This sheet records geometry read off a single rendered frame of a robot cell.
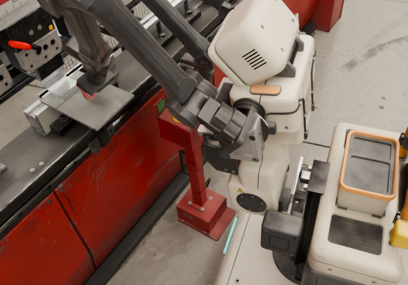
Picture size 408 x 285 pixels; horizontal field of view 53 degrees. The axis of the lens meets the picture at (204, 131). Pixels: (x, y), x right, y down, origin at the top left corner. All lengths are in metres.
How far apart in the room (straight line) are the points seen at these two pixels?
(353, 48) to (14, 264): 2.63
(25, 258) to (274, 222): 0.85
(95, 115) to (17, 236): 0.47
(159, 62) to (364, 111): 2.09
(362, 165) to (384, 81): 1.80
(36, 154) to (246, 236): 0.92
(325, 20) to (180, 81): 2.58
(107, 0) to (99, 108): 0.66
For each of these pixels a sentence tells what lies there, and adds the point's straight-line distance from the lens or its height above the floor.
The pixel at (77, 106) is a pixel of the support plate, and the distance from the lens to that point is 1.41.
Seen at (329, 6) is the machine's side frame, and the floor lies 0.22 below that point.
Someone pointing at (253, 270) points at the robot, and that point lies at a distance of 1.77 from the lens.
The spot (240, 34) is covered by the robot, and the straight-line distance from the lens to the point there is 0.94.
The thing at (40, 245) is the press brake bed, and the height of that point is 0.60.
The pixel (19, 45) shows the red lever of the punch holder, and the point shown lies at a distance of 1.30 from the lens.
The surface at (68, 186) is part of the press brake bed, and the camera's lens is 1.55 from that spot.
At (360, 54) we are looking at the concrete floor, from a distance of 3.25.
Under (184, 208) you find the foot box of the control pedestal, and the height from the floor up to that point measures 0.12.
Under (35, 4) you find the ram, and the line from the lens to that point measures 1.35.
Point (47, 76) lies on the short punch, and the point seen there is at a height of 1.05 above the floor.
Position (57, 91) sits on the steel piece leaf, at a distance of 1.49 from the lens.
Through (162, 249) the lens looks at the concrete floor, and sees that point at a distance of 2.16.
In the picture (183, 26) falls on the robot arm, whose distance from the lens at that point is 1.41.
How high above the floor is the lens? 1.90
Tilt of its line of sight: 47 degrees down
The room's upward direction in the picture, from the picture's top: 6 degrees counter-clockwise
